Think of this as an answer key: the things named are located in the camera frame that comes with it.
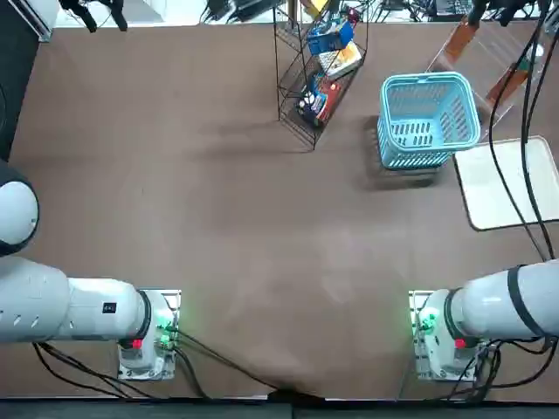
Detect black base cable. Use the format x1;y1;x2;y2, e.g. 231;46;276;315
395;338;559;401
172;326;327;401
32;341;210;401

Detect aluminium frame rail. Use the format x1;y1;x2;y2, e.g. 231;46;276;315
25;17;54;44

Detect dark Chocofello cookie box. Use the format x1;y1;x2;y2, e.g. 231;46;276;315
296;72;344;128

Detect blue Oreo cookie pack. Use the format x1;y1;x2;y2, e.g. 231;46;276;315
307;19;355;56

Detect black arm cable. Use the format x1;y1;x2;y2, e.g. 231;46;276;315
519;12;558;261
488;25;551;263

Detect light blue plastic basket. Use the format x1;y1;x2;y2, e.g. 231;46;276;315
376;72;482;170

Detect white orange biscuit box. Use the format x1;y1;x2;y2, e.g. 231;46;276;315
317;41;363;79

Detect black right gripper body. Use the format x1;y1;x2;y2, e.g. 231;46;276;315
483;0;552;17

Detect grey power adapter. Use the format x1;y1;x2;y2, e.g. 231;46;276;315
233;0;280;21

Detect cream plastic tray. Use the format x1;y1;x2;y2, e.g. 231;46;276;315
452;134;559;231

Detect clear acrylic beverage shelf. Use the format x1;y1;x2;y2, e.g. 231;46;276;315
425;17;551;143

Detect black wire snack shelf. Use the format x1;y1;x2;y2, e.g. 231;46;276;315
273;0;370;152

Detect yellow Nabati wafer box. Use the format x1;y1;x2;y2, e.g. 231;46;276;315
303;0;333;18

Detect small black power adapter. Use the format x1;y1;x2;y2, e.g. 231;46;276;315
204;0;237;21

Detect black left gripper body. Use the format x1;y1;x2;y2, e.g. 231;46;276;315
59;0;126;12

